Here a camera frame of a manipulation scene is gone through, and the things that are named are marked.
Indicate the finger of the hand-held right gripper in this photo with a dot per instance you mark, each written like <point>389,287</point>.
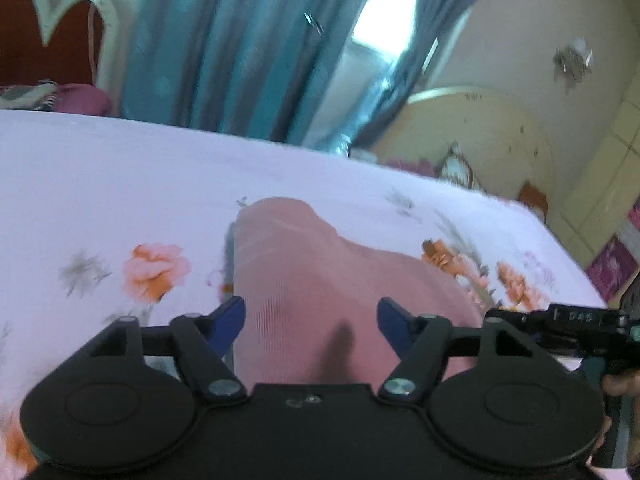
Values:
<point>515,321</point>

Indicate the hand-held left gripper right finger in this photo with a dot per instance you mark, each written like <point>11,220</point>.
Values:
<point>392,316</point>

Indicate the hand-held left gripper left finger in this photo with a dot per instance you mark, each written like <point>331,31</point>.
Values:
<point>229,316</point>

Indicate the pink sweater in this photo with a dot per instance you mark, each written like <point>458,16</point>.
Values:
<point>320,280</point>

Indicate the person's right hand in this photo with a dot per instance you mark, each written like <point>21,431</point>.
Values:
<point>622,391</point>

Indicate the magenta floral cloth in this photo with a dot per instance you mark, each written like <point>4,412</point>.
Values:
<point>612,270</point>

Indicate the orange patterned pillow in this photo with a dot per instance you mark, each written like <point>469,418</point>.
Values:
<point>533,201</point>

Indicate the floral bed sheet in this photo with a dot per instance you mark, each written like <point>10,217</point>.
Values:
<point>125,185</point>

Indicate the cream headboard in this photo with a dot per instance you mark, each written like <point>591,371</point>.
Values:
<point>480,130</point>

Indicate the narrow blue tied curtain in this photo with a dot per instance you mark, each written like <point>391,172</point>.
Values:
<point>400,95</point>

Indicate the pink pillow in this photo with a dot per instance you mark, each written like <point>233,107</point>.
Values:
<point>82,100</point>

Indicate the wide blue patterned curtain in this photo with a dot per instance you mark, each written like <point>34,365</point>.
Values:
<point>240,45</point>

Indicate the striped cloth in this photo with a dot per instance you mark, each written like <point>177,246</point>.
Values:
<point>27,96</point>

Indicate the curtain clip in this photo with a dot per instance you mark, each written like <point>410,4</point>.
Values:
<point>313,21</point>

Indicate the window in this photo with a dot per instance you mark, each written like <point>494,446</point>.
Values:
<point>387,5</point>

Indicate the glass wall lamp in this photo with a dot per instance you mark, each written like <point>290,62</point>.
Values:
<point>572,59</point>

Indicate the red headboard with white frame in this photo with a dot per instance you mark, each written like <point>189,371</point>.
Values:
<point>30,45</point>

